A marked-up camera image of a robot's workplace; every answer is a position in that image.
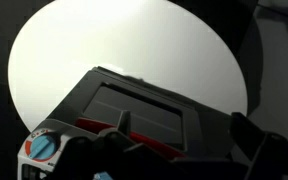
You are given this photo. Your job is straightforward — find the grey toy stove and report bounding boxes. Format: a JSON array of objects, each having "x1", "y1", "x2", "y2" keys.
[{"x1": 17, "y1": 67, "x2": 247, "y2": 180}]

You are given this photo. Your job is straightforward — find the round white table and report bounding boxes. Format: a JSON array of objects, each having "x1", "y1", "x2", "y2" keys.
[{"x1": 8, "y1": 0, "x2": 248, "y2": 130}]

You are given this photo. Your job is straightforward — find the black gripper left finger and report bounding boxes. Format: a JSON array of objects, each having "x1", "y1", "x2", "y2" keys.
[{"x1": 52, "y1": 111, "x2": 171, "y2": 180}]

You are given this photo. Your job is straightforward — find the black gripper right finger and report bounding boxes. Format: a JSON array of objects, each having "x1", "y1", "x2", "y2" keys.
[{"x1": 229, "y1": 112, "x2": 288, "y2": 180}]

